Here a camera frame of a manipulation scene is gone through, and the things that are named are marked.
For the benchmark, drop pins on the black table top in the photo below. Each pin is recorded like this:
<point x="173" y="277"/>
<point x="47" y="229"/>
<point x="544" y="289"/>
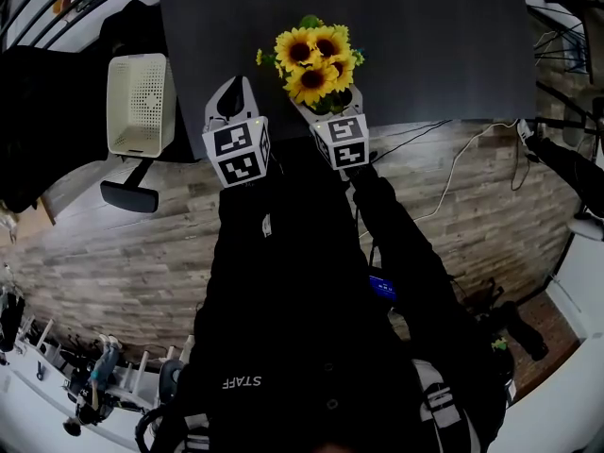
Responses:
<point x="424" y="50"/>

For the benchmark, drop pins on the light wooden desk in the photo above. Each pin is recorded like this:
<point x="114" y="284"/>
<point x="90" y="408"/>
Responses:
<point x="26" y="224"/>

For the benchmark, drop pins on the blue screen device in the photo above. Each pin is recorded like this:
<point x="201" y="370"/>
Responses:
<point x="382" y="288"/>

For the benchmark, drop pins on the black office chair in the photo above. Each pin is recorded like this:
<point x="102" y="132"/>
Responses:
<point x="47" y="125"/>

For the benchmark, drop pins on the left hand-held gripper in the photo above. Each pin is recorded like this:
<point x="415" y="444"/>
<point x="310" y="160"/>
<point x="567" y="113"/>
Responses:
<point x="236" y="149"/>

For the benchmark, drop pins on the cream perforated plastic basket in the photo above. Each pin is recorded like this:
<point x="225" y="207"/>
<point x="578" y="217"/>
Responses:
<point x="141" y="106"/>

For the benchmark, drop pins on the person's left forearm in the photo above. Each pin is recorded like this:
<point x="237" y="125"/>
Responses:
<point x="245" y="234"/>

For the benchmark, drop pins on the person's right forearm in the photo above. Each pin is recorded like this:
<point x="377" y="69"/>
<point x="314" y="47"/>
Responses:
<point x="396" y="234"/>

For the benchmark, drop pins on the grey office chair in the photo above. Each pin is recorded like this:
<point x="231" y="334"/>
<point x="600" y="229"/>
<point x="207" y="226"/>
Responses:
<point x="169" y="380"/>

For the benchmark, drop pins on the person's black jacket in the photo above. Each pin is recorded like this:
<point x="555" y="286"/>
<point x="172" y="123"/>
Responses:
<point x="292" y="338"/>

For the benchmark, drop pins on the black metal railing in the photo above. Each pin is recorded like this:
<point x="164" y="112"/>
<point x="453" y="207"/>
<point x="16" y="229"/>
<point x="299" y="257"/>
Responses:
<point x="47" y="10"/>

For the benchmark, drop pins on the black floor stand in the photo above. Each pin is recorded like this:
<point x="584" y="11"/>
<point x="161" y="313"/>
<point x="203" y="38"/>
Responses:
<point x="524" y="333"/>

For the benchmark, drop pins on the white long desk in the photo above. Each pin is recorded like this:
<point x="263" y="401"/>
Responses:
<point x="28" y="408"/>

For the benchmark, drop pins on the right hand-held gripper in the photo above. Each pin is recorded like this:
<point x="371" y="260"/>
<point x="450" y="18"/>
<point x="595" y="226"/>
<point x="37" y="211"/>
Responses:
<point x="347" y="144"/>

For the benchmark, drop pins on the yellow sunflower bouquet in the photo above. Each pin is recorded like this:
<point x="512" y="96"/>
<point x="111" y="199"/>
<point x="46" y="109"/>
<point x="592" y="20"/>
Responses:
<point x="311" y="78"/>

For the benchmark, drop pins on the small green plant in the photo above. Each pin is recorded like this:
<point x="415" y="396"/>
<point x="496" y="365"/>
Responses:
<point x="499" y="345"/>

